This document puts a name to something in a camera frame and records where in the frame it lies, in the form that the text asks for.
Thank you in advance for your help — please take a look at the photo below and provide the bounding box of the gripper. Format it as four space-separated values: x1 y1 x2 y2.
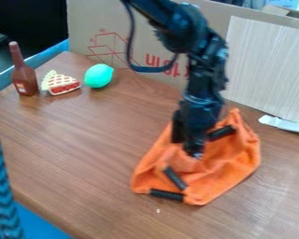
169 92 230 161

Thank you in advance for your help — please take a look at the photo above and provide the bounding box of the orange cloth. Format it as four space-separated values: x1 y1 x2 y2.
128 106 263 206

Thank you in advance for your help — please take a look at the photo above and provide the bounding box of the white paper scrap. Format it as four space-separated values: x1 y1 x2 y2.
256 114 299 135

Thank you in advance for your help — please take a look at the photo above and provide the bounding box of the white board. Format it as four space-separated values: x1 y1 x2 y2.
221 15 299 127

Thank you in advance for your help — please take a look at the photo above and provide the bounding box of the green toy lime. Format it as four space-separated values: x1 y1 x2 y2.
83 63 116 90

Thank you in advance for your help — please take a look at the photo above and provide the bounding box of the toy pie slice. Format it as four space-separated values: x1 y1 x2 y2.
39 69 82 97

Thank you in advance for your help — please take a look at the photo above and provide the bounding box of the cardboard box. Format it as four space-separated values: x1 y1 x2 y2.
65 0 299 91

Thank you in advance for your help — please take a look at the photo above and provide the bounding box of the brown toy bottle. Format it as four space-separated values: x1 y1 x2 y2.
7 40 40 97

